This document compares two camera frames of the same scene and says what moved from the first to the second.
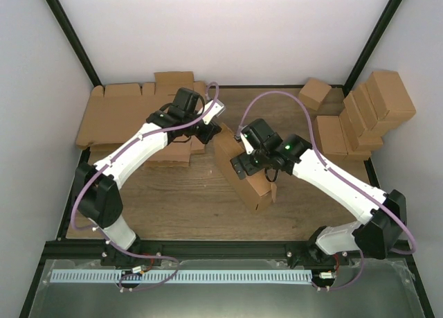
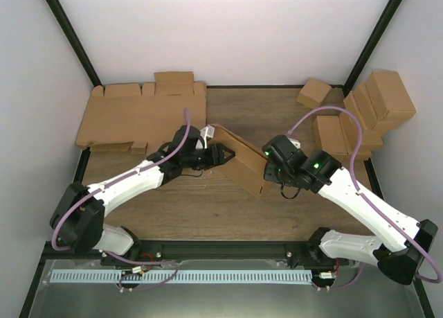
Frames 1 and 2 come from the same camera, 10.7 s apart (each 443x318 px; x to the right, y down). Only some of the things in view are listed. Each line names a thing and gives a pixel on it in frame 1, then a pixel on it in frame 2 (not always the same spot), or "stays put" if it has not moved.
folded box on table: [329, 135] stays put
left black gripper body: [203, 136] to [202, 162]
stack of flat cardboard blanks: [111, 117] stays put
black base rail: [280, 251] stays put
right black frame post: [375, 38] stays put
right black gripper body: [252, 168] to [275, 175]
